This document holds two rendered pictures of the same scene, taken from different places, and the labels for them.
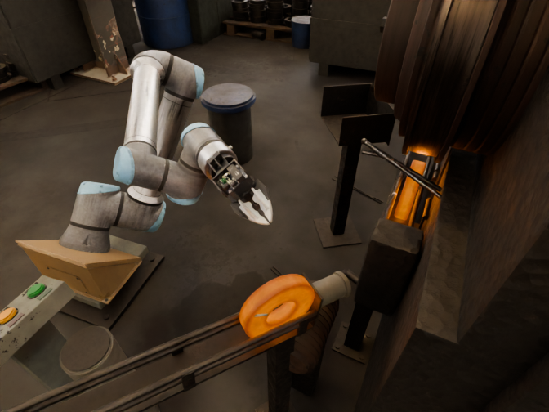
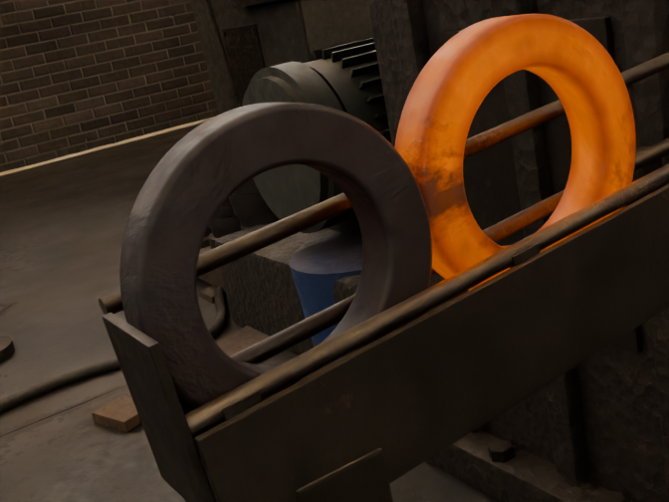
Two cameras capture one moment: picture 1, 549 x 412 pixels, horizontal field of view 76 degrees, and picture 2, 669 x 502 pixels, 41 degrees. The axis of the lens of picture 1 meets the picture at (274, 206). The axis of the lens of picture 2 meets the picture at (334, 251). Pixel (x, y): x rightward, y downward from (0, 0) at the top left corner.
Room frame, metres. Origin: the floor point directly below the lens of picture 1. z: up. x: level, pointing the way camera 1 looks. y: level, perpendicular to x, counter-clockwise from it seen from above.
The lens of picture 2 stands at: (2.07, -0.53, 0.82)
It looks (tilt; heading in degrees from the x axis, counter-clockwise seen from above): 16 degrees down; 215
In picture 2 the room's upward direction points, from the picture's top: 11 degrees counter-clockwise
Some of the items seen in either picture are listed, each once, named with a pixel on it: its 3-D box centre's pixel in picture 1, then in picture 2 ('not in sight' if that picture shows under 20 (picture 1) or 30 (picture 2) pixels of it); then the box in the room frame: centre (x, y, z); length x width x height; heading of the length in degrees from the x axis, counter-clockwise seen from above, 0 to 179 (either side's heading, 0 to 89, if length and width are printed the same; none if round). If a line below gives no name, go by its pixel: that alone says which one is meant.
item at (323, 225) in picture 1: (345, 173); not in sight; (1.27, -0.32, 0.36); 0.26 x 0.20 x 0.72; 9
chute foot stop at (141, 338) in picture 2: not in sight; (160, 416); (1.76, -0.87, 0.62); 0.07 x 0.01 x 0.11; 64
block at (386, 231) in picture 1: (386, 270); not in sight; (0.49, -0.26, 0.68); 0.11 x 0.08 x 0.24; 64
